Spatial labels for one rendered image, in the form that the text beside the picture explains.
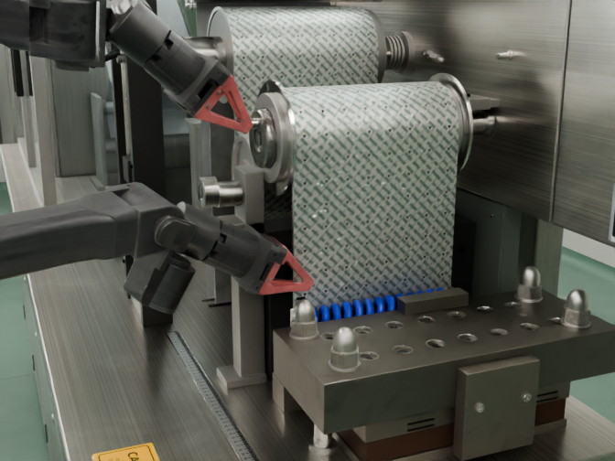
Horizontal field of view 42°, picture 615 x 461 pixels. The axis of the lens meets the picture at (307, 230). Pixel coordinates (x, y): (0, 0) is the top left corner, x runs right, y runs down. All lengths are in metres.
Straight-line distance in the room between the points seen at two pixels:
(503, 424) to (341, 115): 0.42
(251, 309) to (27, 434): 1.93
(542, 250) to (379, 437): 0.57
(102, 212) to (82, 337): 0.52
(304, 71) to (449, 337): 0.48
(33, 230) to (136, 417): 0.36
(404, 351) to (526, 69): 0.41
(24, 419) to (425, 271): 2.16
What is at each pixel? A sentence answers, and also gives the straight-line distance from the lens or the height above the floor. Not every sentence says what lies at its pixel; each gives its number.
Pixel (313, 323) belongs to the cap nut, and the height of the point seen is 1.05.
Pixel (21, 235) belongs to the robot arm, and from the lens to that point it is 0.81.
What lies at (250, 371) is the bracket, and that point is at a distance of 1.15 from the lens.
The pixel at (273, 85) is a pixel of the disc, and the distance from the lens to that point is 1.02.
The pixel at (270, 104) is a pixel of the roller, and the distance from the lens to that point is 1.01.
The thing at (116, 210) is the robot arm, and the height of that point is 1.21.
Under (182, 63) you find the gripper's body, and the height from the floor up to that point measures 1.35.
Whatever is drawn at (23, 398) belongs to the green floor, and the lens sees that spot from 3.20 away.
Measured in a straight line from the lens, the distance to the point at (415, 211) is 1.08.
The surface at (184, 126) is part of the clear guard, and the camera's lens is 2.01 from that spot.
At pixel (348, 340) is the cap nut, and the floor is 1.06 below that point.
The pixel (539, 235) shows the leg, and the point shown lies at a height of 1.04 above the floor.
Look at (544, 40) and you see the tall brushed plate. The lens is 1.08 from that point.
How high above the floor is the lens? 1.42
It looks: 16 degrees down
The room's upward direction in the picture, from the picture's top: straight up
